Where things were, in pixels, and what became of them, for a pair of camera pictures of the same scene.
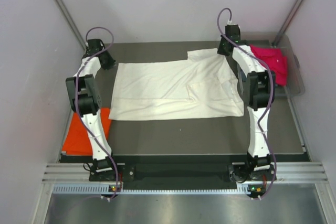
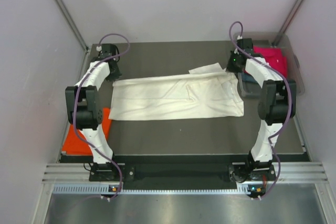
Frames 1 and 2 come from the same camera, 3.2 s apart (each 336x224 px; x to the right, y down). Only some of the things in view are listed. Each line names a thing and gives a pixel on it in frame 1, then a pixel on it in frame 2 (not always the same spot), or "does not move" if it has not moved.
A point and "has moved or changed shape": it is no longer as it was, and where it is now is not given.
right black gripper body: x=221 y=49 -> x=232 y=64
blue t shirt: x=243 y=77 does not move
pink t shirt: x=273 y=57 does not move
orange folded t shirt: x=77 y=141 does not move
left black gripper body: x=108 y=61 -> x=114 y=74
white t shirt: x=204 y=86 has moved or changed shape
